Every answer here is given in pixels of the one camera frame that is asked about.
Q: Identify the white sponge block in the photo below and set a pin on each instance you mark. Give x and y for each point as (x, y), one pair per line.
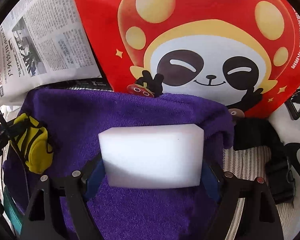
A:
(153, 157)

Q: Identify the white Nike waist bag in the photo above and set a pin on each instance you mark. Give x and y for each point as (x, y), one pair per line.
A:
(281, 134)

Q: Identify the yellow mesh pouch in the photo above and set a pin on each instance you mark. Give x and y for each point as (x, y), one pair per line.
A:
(32, 143)

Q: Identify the red panda paper bag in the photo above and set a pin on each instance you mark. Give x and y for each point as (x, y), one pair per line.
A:
(244, 54)

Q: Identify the purple towel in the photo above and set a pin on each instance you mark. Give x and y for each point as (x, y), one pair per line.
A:
(74, 119)

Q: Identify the folded newspaper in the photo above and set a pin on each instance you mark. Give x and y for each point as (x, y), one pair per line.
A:
(42, 42)

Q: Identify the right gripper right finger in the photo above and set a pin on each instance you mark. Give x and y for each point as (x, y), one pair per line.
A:
(259, 216)

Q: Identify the teal striped cloth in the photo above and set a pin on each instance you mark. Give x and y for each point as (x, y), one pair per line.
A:
(12, 212)

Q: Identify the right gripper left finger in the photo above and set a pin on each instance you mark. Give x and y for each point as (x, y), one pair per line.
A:
(44, 217)

